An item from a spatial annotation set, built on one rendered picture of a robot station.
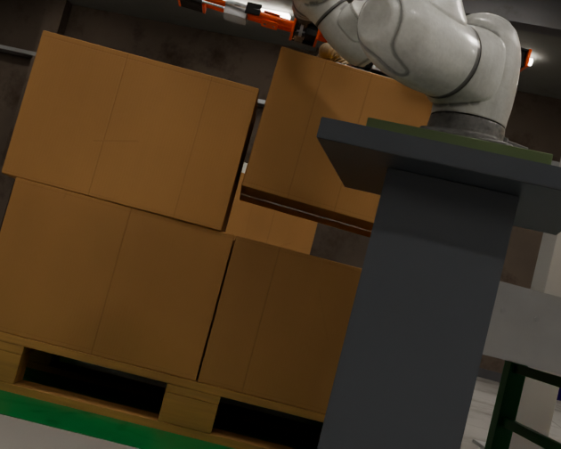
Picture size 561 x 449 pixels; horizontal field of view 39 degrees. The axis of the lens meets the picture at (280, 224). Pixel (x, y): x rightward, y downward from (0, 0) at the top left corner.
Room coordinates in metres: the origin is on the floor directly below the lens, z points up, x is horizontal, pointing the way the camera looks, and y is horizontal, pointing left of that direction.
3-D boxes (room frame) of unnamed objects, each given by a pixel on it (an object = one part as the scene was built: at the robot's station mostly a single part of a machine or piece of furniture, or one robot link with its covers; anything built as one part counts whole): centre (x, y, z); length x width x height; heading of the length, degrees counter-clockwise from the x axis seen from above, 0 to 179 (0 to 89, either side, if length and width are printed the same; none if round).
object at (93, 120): (2.28, 0.46, 0.74); 0.60 x 0.40 x 0.40; 92
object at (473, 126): (1.57, -0.34, 0.83); 0.22 x 0.18 x 0.06; 81
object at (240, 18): (2.30, 0.29, 1.20); 0.07 x 0.07 x 0.04; 3
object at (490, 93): (1.57, -0.31, 0.97); 0.18 x 0.16 x 0.22; 129
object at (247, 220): (4.28, 0.16, 0.82); 0.60 x 0.40 x 0.40; 120
